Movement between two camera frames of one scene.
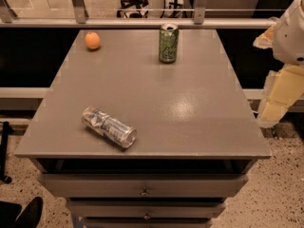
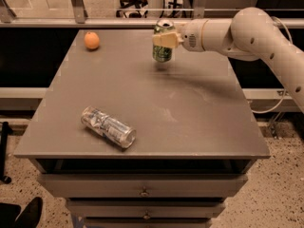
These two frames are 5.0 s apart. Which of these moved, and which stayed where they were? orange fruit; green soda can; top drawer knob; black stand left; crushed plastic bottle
Moved: green soda can
Stayed: top drawer knob; orange fruit; crushed plastic bottle; black stand left
